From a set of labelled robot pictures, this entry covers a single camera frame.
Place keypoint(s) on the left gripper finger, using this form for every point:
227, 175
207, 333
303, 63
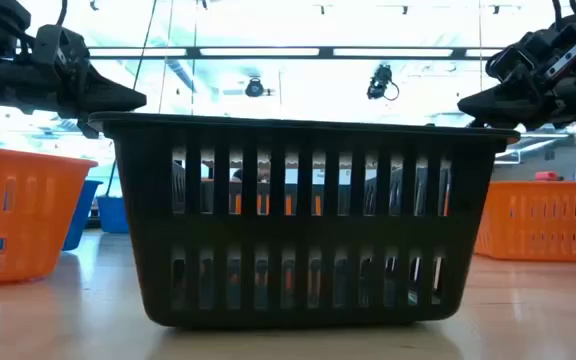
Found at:
113, 97

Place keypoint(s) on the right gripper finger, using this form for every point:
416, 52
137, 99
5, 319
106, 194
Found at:
493, 107

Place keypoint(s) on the black slotted plastic basket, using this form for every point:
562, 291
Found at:
298, 230

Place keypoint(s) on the red box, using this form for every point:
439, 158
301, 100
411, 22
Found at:
547, 176

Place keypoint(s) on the blue plastic basket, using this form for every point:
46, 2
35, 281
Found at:
80, 215
113, 215

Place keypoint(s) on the orange plastic basket small slots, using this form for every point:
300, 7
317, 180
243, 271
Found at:
543, 220

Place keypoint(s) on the orange plastic basket large slots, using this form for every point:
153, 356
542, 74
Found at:
28, 220

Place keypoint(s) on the round black overhead camera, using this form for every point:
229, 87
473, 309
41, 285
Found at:
254, 88

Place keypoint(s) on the black overhead frame bar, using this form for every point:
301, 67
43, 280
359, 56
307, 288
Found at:
323, 52

